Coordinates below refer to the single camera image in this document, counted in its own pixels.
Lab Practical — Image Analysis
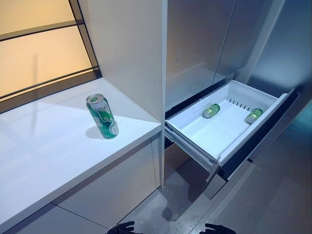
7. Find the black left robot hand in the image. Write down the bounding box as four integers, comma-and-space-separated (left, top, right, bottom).
107, 221, 136, 234

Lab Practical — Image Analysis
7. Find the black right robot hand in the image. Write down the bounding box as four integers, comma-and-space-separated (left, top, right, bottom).
204, 223, 234, 234

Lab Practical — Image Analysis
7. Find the green beer can tall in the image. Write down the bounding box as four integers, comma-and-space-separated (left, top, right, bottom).
85, 93, 119, 139

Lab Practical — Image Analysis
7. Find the steel fridge drawer front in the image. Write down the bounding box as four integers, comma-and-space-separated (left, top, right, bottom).
203, 88, 301, 200

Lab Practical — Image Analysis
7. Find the white plastic fridge drawer bin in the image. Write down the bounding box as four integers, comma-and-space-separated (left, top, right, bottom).
165, 79, 288, 161

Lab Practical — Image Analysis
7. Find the stainless steel fridge door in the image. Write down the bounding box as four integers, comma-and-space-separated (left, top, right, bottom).
165, 0, 238, 112
213, 0, 286, 85

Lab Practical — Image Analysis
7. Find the tall white cabinet panel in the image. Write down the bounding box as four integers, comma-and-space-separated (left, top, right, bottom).
80, 0, 169, 191

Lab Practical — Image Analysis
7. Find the white drawer slide rail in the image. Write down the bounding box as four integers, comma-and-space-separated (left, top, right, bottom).
164, 125, 219, 183

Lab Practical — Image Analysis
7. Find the backlit glass panel black frame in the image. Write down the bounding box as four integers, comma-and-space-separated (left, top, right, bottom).
0, 0, 102, 114

